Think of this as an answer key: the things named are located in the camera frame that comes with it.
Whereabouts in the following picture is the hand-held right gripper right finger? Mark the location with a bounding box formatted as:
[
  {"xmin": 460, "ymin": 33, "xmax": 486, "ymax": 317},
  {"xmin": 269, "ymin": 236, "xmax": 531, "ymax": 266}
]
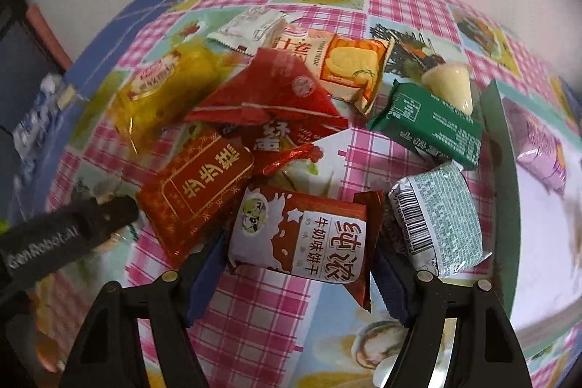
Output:
[{"xmin": 369, "ymin": 249, "xmax": 534, "ymax": 388}]

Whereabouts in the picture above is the red triangular snack packet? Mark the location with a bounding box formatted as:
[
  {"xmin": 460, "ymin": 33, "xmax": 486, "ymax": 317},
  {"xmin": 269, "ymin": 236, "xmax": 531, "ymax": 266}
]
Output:
[{"xmin": 184, "ymin": 47, "xmax": 350, "ymax": 143}]

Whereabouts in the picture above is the reddish board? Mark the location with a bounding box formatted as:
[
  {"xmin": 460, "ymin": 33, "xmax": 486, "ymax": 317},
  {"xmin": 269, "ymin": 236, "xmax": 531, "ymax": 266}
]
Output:
[{"xmin": 25, "ymin": 4, "xmax": 73, "ymax": 66}]

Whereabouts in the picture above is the green snack packet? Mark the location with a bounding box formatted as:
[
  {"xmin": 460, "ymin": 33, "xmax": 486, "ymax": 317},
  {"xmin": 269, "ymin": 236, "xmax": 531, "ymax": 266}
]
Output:
[{"xmin": 366, "ymin": 81, "xmax": 483, "ymax": 171}]

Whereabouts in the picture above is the orange cake snack packet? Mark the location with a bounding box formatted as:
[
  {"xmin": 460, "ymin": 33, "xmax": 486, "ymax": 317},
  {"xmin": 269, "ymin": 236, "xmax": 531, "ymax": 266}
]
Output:
[{"xmin": 273, "ymin": 24, "xmax": 395, "ymax": 116}]

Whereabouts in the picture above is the checked fruit-print tablecloth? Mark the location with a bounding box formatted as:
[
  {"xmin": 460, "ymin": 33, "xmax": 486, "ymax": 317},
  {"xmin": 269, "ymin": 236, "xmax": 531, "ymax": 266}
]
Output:
[{"xmin": 9, "ymin": 0, "xmax": 582, "ymax": 388}]

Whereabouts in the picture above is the yellow snack packet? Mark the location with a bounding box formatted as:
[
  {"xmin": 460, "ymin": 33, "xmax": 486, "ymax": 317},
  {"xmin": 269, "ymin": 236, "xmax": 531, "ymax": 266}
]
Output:
[{"xmin": 109, "ymin": 45, "xmax": 237, "ymax": 152}]

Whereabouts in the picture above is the teal and white snack packet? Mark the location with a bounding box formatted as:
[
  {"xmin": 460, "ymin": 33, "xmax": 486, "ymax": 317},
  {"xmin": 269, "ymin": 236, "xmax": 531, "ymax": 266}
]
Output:
[{"xmin": 387, "ymin": 163, "xmax": 494, "ymax": 277}]

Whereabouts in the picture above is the purple snack packet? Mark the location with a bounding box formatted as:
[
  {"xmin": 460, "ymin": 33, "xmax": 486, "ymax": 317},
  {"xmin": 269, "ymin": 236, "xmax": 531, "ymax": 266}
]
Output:
[{"xmin": 502, "ymin": 97, "xmax": 569, "ymax": 193}]

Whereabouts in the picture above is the shiny red snack packet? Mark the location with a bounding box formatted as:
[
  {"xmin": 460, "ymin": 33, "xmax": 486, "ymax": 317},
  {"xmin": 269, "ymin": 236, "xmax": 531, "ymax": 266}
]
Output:
[{"xmin": 218, "ymin": 120, "xmax": 328, "ymax": 176}]

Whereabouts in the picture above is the brown milk biscuit packet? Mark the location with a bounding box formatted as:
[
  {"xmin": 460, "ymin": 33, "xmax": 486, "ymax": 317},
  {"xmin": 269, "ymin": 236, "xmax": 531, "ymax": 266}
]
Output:
[{"xmin": 226, "ymin": 185, "xmax": 386, "ymax": 311}]

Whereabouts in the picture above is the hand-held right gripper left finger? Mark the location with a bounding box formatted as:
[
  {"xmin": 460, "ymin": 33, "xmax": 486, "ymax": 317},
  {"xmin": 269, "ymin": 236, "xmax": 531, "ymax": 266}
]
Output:
[{"xmin": 59, "ymin": 231, "xmax": 230, "ymax": 388}]

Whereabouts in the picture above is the cream jelly cup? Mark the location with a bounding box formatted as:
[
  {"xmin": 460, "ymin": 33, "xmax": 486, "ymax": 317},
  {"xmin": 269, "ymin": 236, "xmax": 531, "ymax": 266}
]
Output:
[{"xmin": 420, "ymin": 63, "xmax": 476, "ymax": 116}]

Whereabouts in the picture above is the red-orange rectangular snack packet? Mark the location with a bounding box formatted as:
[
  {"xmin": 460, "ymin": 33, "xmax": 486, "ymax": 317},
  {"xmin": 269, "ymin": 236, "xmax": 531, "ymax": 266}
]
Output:
[{"xmin": 135, "ymin": 131, "xmax": 255, "ymax": 268}]

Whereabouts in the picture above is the white box with green rim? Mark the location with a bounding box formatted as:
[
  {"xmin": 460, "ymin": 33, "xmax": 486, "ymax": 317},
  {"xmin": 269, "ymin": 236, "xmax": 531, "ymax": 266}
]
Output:
[{"xmin": 479, "ymin": 79, "xmax": 582, "ymax": 364}]

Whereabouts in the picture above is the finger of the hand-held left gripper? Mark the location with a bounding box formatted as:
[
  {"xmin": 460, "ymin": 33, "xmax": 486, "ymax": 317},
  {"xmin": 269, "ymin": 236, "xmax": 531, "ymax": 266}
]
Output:
[{"xmin": 73, "ymin": 195, "xmax": 139, "ymax": 242}]

